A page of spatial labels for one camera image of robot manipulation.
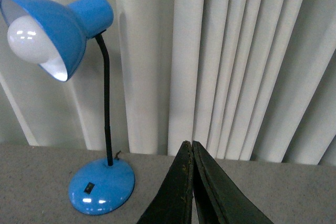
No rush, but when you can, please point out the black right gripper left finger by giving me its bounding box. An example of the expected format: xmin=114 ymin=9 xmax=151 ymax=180
xmin=138 ymin=141 xmax=194 ymax=223

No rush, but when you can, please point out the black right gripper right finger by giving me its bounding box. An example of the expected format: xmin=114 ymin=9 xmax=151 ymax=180
xmin=192 ymin=141 xmax=272 ymax=223

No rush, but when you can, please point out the white curtain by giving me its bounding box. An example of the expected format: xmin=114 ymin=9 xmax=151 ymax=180
xmin=0 ymin=0 xmax=336 ymax=166

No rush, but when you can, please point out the blue desk lamp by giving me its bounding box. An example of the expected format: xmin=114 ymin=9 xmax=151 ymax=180
xmin=1 ymin=0 xmax=135 ymax=216

